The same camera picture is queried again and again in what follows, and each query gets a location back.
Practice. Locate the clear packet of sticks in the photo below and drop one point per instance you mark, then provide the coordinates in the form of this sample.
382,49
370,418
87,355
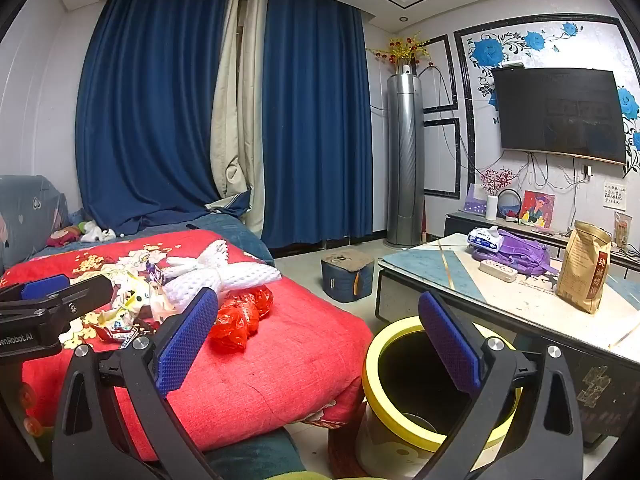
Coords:
622,230

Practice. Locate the colourful portrait painting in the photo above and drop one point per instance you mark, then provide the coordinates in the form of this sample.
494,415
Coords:
537,210

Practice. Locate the small red candy wrapper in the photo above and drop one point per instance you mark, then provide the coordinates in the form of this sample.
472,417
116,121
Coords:
102,334

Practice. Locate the small grey box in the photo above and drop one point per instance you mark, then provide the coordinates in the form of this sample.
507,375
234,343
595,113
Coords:
513,65

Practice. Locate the silver tower air conditioner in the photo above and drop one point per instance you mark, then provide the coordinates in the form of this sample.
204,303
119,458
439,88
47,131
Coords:
405,160

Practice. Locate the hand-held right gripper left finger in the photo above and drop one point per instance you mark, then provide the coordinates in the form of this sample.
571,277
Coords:
187,340

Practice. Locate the blue bed sheet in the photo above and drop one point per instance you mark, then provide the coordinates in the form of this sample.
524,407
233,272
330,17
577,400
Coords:
235,232

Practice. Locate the yellow artificial flowers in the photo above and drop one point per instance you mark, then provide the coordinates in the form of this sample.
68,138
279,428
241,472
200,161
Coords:
400,50

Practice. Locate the small white camera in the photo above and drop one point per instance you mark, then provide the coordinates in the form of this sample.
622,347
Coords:
406,68

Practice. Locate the white wall socket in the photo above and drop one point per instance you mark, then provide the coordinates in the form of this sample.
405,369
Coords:
587,171

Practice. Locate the marble pattern coffee table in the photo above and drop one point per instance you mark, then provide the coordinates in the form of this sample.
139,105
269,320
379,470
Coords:
400,300

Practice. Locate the purple backpack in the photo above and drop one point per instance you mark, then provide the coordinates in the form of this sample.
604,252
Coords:
525,255

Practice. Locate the grey heart print sofa cover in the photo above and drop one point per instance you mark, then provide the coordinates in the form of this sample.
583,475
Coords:
30,220

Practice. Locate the red plastic bag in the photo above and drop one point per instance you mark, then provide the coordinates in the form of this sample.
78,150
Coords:
235,320

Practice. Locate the brown paper bag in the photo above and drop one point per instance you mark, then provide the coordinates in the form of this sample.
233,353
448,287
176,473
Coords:
582,270

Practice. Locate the white plastic bag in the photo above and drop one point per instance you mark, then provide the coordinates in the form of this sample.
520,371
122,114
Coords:
160,305

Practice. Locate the white vase with pink flowers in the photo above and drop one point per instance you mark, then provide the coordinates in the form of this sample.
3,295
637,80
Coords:
491,208

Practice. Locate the yellow rimmed trash can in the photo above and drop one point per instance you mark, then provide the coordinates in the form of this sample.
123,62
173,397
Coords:
380,360

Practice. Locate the blue square stool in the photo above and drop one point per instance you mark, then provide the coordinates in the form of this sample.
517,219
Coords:
345,280

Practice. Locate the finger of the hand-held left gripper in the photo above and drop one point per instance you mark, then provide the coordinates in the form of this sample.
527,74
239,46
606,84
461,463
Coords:
45,286
90,290

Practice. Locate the white power strip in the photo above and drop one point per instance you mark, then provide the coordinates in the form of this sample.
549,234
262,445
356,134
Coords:
497,270

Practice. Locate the black wall television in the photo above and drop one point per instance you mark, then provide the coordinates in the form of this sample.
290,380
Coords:
560,115

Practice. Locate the white wall notice paper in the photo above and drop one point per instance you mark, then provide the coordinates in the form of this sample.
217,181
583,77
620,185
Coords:
615,196

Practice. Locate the blue flower wall decal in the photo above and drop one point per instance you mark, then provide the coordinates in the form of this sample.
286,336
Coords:
487,52

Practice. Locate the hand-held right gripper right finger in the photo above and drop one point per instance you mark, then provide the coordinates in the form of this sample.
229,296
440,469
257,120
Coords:
450,340

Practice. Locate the red green plush toy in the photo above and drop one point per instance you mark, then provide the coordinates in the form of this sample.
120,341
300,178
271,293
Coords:
62,237

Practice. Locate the red floral blanket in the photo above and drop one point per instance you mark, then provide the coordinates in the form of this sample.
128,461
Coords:
280,360

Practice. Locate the white foam net wrap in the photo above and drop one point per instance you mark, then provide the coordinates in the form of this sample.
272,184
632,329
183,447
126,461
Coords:
220,270

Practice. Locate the dark television stand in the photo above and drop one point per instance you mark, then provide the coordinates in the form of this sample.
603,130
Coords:
460,222

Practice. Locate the dark teal cloth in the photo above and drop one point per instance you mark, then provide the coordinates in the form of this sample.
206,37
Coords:
250,455

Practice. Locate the beige curtain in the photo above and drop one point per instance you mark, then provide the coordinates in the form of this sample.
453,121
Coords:
240,135

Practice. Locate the purple foil wrapper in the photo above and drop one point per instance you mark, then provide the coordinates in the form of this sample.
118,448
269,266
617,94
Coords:
152,266

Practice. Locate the white plush toy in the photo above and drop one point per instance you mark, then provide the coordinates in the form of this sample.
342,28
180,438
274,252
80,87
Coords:
95,232

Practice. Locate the blue curtain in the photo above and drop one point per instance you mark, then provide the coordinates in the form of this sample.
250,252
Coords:
150,110
315,135

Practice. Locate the blue white tissue pack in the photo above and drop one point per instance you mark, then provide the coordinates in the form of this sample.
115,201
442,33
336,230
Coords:
485,240

